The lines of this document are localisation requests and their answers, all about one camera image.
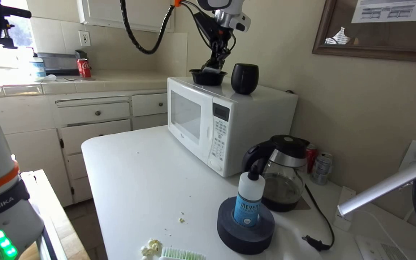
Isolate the popcorn cluster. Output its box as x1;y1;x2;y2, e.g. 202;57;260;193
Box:
140;239;163;259

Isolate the black glass coffee pot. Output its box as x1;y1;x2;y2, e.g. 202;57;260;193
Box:
241;135;312;214

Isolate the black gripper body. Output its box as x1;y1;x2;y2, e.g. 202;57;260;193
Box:
192;12;237;56

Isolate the red soda can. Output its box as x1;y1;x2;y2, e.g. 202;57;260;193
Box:
305;149;318;177

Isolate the black cup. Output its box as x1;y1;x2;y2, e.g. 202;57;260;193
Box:
230;63;260;96

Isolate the white printed paper sheet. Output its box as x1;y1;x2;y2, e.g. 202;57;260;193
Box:
351;0;416;25

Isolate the wooden framed bulletin board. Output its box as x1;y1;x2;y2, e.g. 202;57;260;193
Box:
312;0;416;66

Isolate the white lamp bar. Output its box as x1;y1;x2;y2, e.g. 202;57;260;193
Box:
337;152;416;219

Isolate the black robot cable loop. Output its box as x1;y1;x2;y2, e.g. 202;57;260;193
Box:
119;0;178;57

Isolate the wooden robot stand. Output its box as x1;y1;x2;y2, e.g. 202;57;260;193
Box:
19;168;93;260

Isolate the clear plastic bottle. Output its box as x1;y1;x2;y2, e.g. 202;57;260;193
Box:
31;53;48;82

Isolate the cream wall cabinet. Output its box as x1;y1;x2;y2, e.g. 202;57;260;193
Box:
75;0;179;34

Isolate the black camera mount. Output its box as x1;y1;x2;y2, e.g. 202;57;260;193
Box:
0;0;33;51

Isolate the black power cord with plug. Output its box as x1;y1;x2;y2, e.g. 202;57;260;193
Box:
302;183;338;253

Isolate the blue spray bottle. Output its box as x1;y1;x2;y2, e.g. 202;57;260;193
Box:
233;171;267;229

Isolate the red can on countertop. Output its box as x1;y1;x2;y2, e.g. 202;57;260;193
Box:
75;57;93;82

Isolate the green white striped object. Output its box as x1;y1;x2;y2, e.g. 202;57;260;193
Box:
159;248;208;260

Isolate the cream kitchen base cabinet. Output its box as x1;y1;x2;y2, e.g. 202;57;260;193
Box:
0;71;169;209

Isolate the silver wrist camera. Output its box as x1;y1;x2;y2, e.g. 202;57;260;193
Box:
214;9;253;34

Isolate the silver toaster appliance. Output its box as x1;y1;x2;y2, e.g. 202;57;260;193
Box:
39;51;81;77

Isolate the white microwave oven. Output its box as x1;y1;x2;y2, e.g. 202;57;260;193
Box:
166;76;299;180

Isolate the black round base plate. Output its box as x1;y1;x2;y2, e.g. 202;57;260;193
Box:
215;196;276;256

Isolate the crumpled white paper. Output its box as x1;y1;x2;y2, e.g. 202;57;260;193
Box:
324;27;353;47

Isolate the white wall switch plate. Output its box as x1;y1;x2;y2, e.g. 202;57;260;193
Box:
77;31;93;50

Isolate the black bowl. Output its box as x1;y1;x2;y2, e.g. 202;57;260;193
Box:
189;69;228;89

